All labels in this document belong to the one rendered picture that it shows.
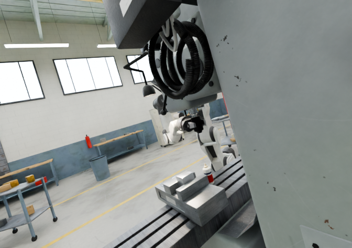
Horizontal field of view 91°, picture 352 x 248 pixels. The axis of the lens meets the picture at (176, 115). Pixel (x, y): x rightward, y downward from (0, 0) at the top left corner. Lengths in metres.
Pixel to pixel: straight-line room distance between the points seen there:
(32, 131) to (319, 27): 8.16
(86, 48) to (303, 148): 9.05
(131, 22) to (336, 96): 0.37
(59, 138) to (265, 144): 7.96
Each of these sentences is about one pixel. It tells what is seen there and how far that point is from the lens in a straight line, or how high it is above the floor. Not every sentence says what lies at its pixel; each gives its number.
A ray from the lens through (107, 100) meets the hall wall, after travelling 8.52.
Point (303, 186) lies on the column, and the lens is 0.40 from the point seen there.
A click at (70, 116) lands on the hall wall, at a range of 8.21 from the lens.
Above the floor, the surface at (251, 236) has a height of 0.82.
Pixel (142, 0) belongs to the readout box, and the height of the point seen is 1.52.
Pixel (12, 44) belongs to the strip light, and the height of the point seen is 4.30.
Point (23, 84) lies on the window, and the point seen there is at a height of 3.78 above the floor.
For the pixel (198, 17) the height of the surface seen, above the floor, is 1.57.
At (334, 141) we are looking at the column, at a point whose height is 1.21.
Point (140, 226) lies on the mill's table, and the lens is 0.85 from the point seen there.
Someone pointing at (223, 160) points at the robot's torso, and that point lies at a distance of 1.74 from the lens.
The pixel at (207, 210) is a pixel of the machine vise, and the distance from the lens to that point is 0.71.
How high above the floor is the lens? 1.32
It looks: 2 degrees down
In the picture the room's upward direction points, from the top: 16 degrees counter-clockwise
